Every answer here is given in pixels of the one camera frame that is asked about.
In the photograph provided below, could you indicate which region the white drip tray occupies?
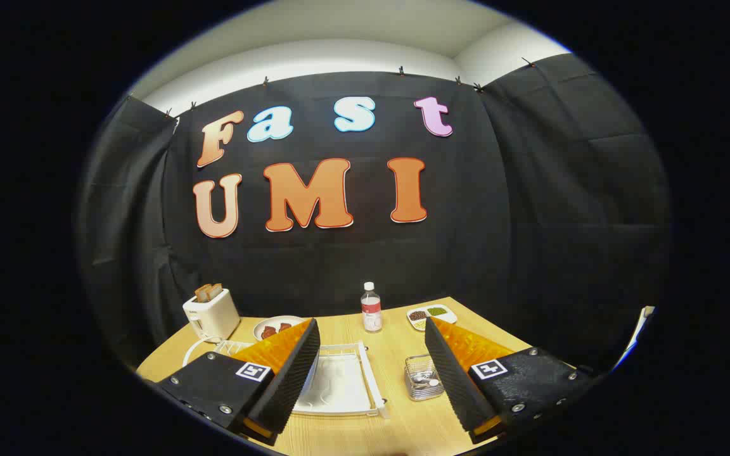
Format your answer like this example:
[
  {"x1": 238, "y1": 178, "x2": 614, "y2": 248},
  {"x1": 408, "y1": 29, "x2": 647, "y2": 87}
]
[{"x1": 295, "y1": 351, "x2": 366, "y2": 412}]

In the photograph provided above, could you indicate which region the clear red-label water bottle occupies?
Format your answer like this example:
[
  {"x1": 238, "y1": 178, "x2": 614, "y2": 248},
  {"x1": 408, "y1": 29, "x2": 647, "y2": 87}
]
[{"x1": 361, "y1": 282, "x2": 383, "y2": 333}]

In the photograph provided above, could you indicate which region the beige round plate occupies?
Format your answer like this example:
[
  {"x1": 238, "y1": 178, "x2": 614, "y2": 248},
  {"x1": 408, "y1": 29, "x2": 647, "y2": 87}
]
[{"x1": 253, "y1": 315, "x2": 305, "y2": 343}]

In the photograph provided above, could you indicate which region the white toaster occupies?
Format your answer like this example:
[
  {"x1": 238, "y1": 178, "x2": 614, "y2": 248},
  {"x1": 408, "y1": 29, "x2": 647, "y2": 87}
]
[{"x1": 182, "y1": 288, "x2": 241, "y2": 343}]

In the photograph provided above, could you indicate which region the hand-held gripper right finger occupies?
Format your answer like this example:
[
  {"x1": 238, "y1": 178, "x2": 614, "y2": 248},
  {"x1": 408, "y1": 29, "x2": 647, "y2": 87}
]
[{"x1": 424, "y1": 317, "x2": 594, "y2": 445}]

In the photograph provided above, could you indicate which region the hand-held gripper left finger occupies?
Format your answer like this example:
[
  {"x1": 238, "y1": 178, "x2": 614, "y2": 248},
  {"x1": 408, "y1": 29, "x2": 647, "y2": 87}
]
[{"x1": 155, "y1": 318, "x2": 321, "y2": 447}]

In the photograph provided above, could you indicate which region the white wire dish rack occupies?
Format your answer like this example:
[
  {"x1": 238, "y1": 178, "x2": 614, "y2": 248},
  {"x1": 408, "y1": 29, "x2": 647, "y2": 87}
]
[{"x1": 182, "y1": 334, "x2": 392, "y2": 420}]

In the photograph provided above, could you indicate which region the white divided snack dish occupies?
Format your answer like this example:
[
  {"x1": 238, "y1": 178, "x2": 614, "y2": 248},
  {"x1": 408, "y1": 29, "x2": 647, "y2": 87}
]
[{"x1": 406, "y1": 304, "x2": 458, "y2": 332}]

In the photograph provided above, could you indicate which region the metal wire basket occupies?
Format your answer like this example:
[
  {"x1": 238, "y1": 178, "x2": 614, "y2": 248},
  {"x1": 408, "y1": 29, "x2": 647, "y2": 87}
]
[{"x1": 404, "y1": 355, "x2": 445, "y2": 402}]

